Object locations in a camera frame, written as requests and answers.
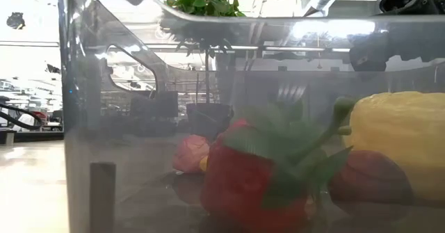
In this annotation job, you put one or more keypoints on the clear plastic tupperware container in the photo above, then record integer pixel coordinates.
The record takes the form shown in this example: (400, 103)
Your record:
(139, 191)

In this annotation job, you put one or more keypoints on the small pink toy fruit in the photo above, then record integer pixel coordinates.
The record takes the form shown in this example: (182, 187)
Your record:
(190, 153)

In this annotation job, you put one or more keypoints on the green potted plant, black pot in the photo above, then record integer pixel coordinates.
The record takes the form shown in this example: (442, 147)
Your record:
(205, 5)

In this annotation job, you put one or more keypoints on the red strawberry with long stem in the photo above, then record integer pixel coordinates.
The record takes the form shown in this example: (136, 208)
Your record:
(236, 184)

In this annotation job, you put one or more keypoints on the small red toy fruit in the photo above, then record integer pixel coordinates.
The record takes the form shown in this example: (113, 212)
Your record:
(368, 181)

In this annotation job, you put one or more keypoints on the yellow toy lemon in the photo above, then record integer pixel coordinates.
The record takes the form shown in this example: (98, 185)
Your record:
(400, 139)

